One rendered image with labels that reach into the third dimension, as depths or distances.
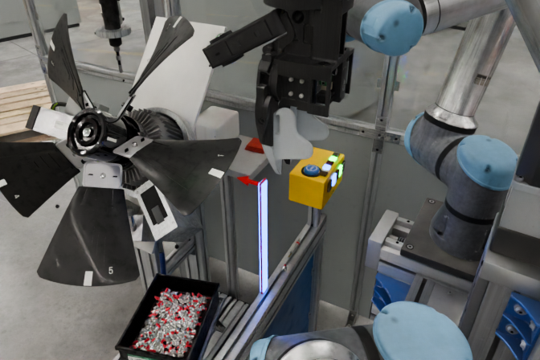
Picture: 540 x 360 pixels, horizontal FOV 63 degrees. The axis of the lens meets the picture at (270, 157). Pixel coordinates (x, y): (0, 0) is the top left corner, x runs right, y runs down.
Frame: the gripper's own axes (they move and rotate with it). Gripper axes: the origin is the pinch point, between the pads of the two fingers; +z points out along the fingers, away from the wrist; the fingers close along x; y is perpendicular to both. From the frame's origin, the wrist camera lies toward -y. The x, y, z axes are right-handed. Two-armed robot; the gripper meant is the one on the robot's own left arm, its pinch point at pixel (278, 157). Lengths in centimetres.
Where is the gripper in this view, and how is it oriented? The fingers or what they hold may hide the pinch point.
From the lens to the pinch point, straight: 54.2
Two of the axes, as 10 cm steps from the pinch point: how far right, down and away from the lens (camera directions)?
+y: 8.9, 2.4, -3.9
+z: 0.0, 8.5, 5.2
